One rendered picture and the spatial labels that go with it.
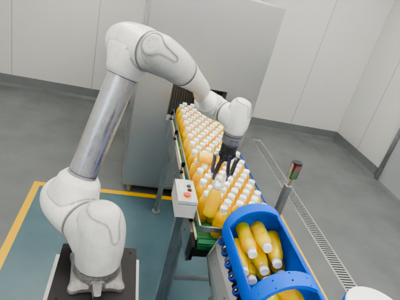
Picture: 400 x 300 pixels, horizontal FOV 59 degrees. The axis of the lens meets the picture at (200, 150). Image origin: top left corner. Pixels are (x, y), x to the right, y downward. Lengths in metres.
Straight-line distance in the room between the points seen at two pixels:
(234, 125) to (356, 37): 5.15
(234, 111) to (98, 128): 0.59
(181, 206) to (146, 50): 0.91
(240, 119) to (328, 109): 5.26
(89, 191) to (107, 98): 0.32
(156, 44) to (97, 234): 0.59
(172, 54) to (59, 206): 0.63
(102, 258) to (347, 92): 5.99
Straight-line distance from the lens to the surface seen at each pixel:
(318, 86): 6.46
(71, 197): 1.26
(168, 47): 1.05
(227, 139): 1.56
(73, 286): 1.28
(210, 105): 1.56
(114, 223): 1.15
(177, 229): 1.93
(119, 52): 1.17
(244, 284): 1.40
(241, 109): 1.51
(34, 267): 2.87
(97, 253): 1.18
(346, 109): 6.88
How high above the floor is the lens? 2.06
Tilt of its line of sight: 25 degrees down
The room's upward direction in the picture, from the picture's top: 15 degrees clockwise
